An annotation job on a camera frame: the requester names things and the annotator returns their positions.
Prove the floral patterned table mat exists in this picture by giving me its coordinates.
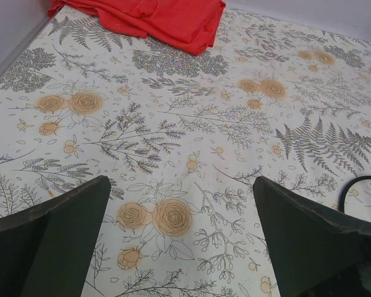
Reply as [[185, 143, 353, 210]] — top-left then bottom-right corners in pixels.
[[0, 7, 371, 296]]

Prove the black wire hat stand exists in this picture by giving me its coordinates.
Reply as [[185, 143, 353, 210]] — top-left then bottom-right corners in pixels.
[[338, 175, 371, 213]]

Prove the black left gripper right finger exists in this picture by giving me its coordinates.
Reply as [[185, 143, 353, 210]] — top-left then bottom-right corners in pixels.
[[253, 176, 371, 296]]

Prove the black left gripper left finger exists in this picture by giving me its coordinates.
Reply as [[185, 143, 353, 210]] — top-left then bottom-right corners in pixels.
[[0, 175, 111, 296]]

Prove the red folded cloth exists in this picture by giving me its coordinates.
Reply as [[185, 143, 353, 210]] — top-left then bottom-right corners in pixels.
[[47, 0, 226, 56]]

